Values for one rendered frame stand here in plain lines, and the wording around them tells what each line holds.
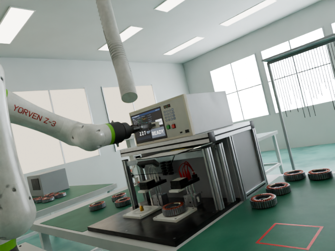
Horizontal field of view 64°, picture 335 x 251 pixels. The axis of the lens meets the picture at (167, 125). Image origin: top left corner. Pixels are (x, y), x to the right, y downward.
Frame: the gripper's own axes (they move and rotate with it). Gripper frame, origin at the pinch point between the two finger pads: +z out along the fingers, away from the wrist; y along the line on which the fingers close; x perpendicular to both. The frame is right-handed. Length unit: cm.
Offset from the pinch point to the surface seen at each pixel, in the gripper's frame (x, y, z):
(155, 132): -3.4, -10.3, 10.2
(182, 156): -17.9, 8.1, 6.8
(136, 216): -42.5, -16.3, -9.9
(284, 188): -42, 42, 33
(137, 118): 6.4, -22.4, 10.2
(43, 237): -58, -110, -24
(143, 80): 152, -470, 439
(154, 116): 4.8, -8.4, 10.2
